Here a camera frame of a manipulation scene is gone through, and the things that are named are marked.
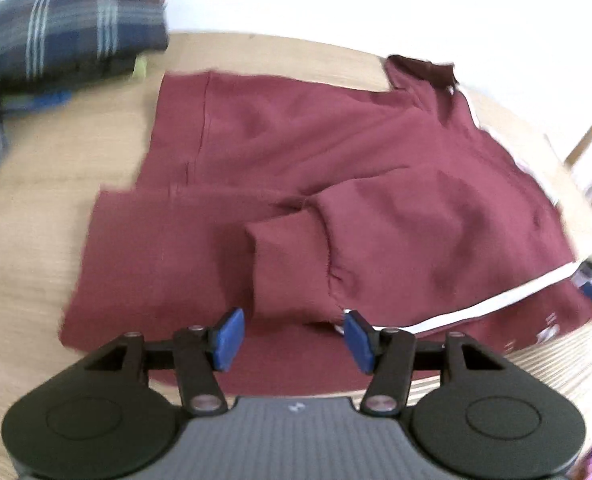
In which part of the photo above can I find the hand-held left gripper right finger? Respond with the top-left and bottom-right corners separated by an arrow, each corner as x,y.
342,310 -> 507,417

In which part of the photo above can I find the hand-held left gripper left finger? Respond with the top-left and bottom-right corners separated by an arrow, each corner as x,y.
83,307 -> 247,417

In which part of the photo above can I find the maroon white-striped shirt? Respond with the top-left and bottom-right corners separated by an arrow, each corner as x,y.
58,54 -> 592,397

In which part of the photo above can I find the blue cloth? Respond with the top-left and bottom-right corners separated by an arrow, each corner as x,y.
4,88 -> 73,112

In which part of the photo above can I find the navy plaid cloth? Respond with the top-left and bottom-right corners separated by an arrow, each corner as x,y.
0,0 -> 171,92

